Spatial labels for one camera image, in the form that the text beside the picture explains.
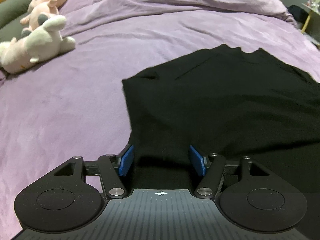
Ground black long sleeve shirt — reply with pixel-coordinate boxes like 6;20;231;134
123;45;319;193

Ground dark clothes on chair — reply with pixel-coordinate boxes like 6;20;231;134
287;5;308;29

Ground purple bed blanket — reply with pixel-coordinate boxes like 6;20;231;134
1;0;319;239

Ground white pink plush toy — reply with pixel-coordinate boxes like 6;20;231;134
1;13;76;74

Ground yellow leg side table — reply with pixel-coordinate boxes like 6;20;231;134
300;3;319;48

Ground grey pillow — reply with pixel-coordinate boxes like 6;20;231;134
0;0;31;42

